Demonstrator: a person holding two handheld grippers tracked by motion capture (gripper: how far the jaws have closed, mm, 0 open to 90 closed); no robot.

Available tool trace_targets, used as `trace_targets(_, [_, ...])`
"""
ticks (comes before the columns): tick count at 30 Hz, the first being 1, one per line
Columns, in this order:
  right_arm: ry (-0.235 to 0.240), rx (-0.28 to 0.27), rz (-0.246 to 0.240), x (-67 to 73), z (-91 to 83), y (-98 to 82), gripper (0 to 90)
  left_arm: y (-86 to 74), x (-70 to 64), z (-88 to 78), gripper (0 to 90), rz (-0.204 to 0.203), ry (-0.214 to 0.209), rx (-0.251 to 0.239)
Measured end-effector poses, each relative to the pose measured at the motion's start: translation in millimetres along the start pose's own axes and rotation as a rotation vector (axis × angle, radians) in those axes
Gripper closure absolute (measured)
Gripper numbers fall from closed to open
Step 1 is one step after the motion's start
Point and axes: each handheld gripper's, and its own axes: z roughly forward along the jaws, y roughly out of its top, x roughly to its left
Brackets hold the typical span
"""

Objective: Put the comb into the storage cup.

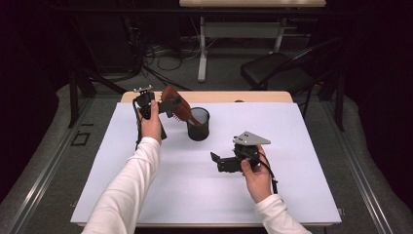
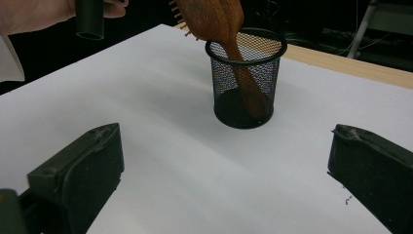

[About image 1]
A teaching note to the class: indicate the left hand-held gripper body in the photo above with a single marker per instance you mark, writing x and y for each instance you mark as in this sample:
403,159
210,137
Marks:
144,100

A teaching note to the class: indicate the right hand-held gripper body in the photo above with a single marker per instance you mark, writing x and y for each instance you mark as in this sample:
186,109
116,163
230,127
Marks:
248,146

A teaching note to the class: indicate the brown wooden hairbrush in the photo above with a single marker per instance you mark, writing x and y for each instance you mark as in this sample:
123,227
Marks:
180,105

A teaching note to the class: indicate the black mesh pen cup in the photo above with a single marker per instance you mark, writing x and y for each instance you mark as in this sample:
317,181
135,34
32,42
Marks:
198,131

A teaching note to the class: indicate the person's left hand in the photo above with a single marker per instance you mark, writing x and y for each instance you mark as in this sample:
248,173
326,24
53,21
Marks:
151,126

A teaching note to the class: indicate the person's right hand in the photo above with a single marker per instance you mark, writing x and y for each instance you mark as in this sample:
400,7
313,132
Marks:
258,182

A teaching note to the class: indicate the dark cabinet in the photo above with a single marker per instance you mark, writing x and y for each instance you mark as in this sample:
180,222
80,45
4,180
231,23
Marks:
107,45

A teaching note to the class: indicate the black metal stand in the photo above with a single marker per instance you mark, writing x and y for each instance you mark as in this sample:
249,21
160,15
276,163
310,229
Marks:
74,97
339,104

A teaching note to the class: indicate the black folding chair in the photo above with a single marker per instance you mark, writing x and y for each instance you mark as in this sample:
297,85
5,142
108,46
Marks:
276,70

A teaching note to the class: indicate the black horizontal bar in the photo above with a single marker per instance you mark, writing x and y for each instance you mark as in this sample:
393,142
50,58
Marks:
130,11

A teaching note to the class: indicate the white-legged desk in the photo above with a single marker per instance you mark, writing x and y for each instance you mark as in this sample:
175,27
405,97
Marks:
240,29

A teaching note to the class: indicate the metal floor rail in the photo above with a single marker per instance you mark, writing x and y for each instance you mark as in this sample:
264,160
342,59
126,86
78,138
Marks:
48,165
360,169

